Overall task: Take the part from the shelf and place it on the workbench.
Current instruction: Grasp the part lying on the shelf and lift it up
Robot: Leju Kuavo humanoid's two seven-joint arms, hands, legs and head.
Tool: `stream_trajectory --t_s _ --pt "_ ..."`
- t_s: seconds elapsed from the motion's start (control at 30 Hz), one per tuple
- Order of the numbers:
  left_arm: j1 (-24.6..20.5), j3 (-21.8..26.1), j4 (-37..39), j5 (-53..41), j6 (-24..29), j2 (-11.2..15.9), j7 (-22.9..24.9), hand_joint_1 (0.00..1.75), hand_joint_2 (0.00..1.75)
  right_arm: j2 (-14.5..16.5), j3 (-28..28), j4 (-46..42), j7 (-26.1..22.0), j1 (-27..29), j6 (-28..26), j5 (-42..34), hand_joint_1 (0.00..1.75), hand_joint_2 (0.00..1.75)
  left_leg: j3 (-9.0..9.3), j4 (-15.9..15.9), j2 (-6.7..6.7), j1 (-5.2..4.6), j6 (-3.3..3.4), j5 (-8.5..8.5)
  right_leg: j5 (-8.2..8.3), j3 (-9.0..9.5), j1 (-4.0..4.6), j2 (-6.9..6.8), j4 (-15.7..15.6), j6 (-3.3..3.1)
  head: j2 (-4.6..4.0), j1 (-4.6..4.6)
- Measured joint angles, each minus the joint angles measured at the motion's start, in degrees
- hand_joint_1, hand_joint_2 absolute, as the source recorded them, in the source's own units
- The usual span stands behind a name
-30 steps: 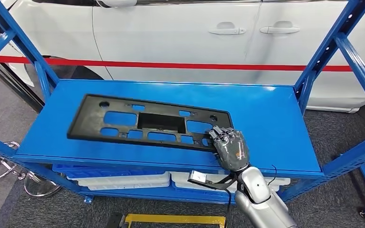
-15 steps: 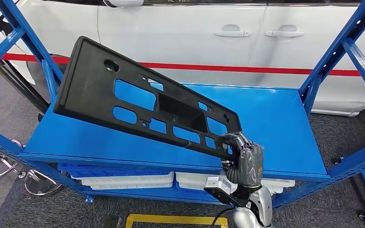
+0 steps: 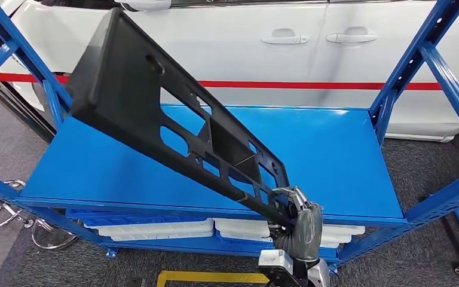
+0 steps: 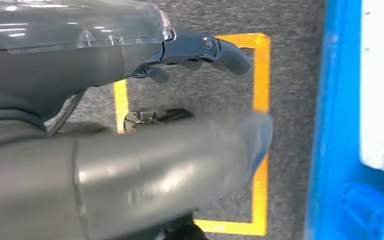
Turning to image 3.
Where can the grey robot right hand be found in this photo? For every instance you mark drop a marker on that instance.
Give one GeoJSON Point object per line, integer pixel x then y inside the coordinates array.
{"type": "Point", "coordinates": [308, 233]}

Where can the black plastic plate bracket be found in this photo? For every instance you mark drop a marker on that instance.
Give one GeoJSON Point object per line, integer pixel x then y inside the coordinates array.
{"type": "Point", "coordinates": [122, 87]}

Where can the blue metal shelf rack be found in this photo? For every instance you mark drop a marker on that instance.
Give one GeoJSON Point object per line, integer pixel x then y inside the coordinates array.
{"type": "Point", "coordinates": [332, 158]}

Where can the white plastic bin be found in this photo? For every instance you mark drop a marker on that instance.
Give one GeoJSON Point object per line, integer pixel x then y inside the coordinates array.
{"type": "Point", "coordinates": [237, 237]}
{"type": "Point", "coordinates": [162, 237]}
{"type": "Point", "coordinates": [154, 228]}
{"type": "Point", "coordinates": [237, 226]}

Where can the red barrier belt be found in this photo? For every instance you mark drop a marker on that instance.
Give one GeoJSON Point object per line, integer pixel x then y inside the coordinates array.
{"type": "Point", "coordinates": [293, 84]}

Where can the blue plastic bin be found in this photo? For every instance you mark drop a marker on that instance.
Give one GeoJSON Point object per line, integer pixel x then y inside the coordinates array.
{"type": "Point", "coordinates": [134, 219]}

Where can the white car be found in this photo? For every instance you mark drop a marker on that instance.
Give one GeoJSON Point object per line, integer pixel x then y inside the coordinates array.
{"type": "Point", "coordinates": [233, 47]}

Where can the white car side mirror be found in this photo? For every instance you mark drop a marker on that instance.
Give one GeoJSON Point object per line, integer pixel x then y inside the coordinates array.
{"type": "Point", "coordinates": [146, 4]}

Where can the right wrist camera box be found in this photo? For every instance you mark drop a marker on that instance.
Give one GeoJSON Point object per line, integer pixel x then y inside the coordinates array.
{"type": "Point", "coordinates": [277, 263]}

